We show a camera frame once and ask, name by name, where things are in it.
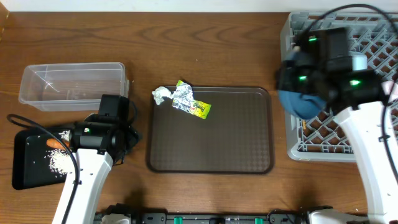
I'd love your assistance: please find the dark blue bowl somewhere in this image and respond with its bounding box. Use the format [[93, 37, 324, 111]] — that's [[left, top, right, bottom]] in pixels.
[[275, 49, 326, 119]]

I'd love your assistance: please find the pile of white rice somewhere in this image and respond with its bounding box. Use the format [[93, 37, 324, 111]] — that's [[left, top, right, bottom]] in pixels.
[[45, 147, 73, 178]]

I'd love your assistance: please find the orange carrot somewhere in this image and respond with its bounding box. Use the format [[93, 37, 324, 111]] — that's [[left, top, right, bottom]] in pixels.
[[46, 138, 69, 150]]

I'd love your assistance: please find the white tissue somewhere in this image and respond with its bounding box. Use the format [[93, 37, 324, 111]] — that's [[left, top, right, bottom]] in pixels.
[[152, 86, 173, 105]]

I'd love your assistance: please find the pink cup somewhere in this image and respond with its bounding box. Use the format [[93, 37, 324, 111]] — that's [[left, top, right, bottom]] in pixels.
[[382, 80, 398, 103]]

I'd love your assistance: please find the yellow green snack wrapper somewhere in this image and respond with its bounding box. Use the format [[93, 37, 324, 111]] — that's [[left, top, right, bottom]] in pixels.
[[189, 99, 211, 119]]

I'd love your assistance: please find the light blue bowl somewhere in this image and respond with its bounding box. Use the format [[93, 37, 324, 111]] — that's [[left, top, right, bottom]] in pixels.
[[351, 52, 368, 71]]

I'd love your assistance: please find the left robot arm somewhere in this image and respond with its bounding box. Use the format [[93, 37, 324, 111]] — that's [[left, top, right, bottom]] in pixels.
[[52, 113, 140, 224]]

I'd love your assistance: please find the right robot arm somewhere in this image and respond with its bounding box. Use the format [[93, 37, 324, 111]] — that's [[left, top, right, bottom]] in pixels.
[[278, 54, 397, 223]]

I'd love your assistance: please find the grey dishwasher rack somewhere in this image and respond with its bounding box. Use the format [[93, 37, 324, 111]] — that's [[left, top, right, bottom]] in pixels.
[[280, 12, 397, 162]]

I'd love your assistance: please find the clear plastic bin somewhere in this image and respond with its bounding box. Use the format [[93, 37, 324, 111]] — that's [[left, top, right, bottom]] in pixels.
[[19, 62, 129, 111]]

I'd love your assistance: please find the black tray bin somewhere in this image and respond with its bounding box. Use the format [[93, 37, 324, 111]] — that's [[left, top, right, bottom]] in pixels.
[[12, 129, 67, 190]]

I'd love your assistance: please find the brown serving tray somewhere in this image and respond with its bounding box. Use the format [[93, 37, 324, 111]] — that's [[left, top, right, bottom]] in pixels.
[[146, 86, 274, 174]]

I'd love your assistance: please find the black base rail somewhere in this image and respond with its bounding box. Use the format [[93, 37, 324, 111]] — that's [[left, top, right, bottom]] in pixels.
[[93, 203, 368, 224]]

